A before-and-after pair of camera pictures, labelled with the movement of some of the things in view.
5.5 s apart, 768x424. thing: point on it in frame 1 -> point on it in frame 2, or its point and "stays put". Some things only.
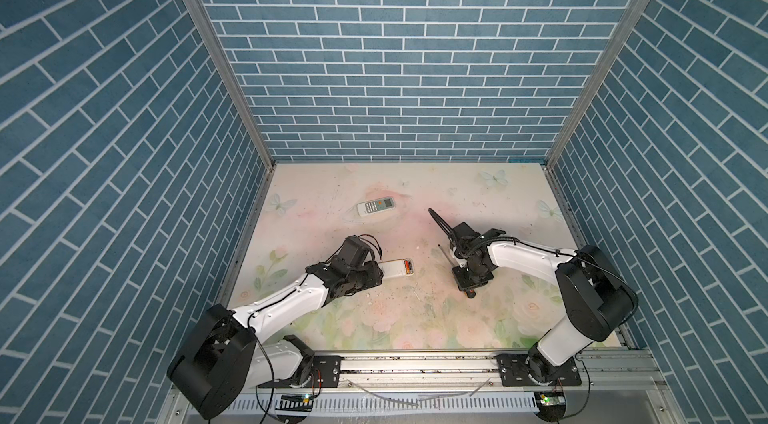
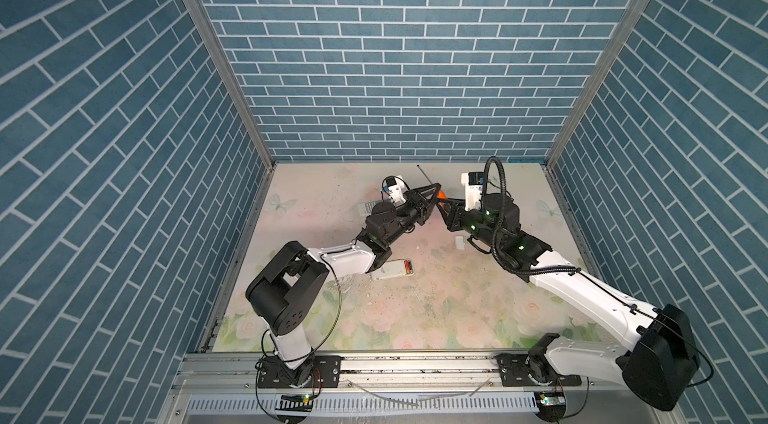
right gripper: x=461 y=284 -> x=451 y=218
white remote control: x=397 y=268 stays put
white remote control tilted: x=371 y=207 stays put
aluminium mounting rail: x=620 y=372 stays put
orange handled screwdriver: x=469 y=293 -> x=441 y=195
